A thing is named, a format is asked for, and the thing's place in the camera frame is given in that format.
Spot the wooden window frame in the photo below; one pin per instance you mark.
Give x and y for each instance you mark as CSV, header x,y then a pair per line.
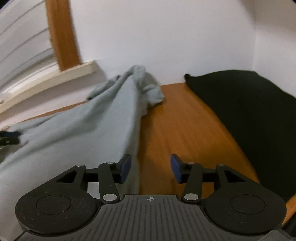
x,y
61,34

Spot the beige windowsill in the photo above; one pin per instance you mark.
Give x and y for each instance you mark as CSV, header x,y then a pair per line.
x,y
57,76

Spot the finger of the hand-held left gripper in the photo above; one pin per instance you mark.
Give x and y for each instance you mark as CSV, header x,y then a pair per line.
x,y
9,140
9,134

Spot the grey window blinds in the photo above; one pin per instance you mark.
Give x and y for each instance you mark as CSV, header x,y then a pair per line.
x,y
23,34

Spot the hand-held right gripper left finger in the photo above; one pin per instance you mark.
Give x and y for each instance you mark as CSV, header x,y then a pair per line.
x,y
124,168

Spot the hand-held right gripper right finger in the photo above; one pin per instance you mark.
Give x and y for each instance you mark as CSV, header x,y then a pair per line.
x,y
177,168

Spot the black folded garment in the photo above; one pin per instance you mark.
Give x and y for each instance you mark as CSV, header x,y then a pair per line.
x,y
254,115

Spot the grey sweatshirt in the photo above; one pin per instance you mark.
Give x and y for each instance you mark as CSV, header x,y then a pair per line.
x,y
81,129

